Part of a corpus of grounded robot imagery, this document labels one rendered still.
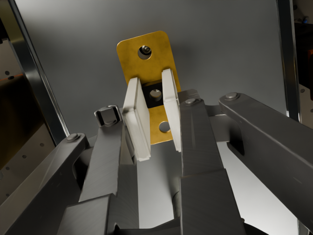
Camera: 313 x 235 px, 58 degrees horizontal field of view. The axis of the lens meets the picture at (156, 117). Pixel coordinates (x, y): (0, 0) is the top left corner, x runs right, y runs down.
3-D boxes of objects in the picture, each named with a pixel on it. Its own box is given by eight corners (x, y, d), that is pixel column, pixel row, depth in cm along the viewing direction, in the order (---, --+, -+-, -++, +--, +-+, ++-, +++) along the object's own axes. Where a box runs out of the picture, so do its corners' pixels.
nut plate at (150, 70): (191, 133, 23) (193, 140, 22) (146, 144, 23) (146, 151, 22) (166, 28, 20) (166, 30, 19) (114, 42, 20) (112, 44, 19)
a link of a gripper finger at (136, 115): (151, 159, 15) (137, 162, 15) (149, 114, 22) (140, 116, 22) (135, 108, 14) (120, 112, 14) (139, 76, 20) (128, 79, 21)
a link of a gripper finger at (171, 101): (162, 101, 14) (177, 97, 14) (161, 70, 20) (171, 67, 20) (176, 153, 15) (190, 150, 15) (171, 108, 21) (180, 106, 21)
